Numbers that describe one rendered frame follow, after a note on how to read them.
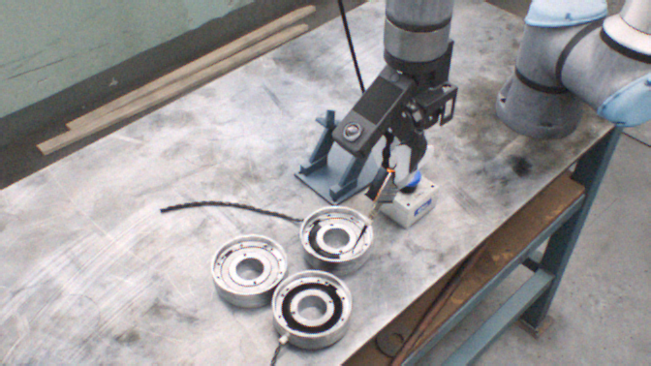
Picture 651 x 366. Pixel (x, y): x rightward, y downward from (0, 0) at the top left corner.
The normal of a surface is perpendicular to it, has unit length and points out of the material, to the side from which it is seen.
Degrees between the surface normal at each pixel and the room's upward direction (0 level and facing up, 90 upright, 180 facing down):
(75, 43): 90
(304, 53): 0
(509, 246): 0
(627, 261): 0
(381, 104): 32
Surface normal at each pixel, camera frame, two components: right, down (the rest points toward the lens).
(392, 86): -0.37, -0.33
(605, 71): -0.77, 0.30
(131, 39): 0.69, 0.51
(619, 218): 0.00, -0.71
